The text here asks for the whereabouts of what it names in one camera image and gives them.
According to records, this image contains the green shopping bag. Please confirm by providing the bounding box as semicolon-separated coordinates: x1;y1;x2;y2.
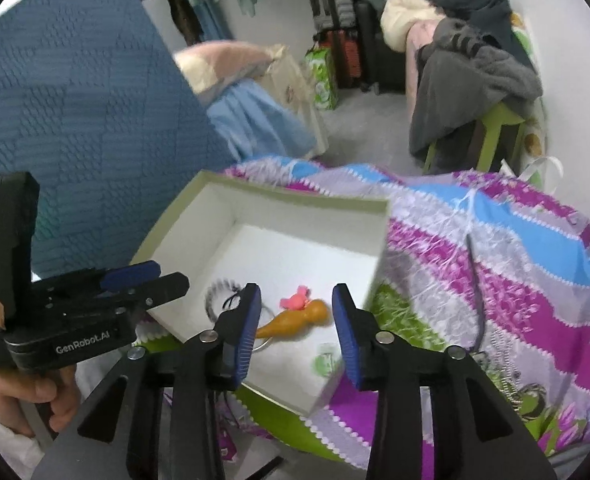
304;42;340;111

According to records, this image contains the beige tote bag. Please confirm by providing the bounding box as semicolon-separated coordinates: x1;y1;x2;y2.
260;45;331;158

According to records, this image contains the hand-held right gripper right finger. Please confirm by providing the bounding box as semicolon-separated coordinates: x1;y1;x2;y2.
331;283;558;480

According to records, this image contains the pink cream pillow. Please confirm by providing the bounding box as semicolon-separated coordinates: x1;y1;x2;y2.
172;40;286;106

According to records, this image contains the light blue cloth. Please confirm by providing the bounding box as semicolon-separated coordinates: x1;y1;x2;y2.
205;80;316;161

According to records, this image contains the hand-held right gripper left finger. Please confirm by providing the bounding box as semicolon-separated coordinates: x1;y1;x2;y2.
30;282;263;480

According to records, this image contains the grey suitcase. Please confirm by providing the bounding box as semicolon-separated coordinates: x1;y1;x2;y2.
302;0;358;33

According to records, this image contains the silver bead chain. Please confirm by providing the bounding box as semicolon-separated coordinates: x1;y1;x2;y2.
472;347;526;411

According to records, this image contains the grey-green cardboard box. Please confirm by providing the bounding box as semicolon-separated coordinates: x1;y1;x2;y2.
130;170;391;417

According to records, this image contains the grey garment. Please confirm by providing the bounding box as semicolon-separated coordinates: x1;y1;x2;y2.
407;17;543;158

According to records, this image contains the person's left forearm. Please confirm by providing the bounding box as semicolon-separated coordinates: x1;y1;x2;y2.
0;392;50;480

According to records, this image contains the black suitcase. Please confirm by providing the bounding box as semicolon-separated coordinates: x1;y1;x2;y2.
355;0;408;93

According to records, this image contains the white ribbon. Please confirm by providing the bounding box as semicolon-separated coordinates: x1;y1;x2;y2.
500;155;563;191

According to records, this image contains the blue quilted cushion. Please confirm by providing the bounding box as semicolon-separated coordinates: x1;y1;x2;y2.
0;0;241;281

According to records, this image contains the person's left hand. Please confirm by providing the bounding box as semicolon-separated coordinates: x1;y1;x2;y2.
0;300;83;436

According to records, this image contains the floral mat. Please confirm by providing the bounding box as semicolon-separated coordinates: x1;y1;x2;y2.
510;10;551;191

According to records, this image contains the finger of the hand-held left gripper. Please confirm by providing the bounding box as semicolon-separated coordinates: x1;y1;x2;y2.
82;261;162;292
97;272;191;313

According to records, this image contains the pink hair clip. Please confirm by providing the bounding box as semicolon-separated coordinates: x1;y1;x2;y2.
280;285;312;311

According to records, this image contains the red suitcase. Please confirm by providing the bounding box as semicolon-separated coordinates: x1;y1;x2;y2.
320;29;361;88

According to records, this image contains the colorful floral blanket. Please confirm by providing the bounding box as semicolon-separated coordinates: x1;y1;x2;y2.
135;155;590;471

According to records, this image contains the green plastic stool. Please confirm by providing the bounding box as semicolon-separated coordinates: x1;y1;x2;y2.
422;102;526;176

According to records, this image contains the cream fleece garment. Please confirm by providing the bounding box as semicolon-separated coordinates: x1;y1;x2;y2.
380;0;443;53

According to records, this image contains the orange carrot-shaped toy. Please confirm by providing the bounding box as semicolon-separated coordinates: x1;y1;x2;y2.
255;299;332;339

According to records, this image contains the black spiral hair tie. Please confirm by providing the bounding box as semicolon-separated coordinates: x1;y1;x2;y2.
205;277;246;323

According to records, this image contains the dark navy garment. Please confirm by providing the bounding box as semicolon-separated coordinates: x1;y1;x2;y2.
417;0;531;61

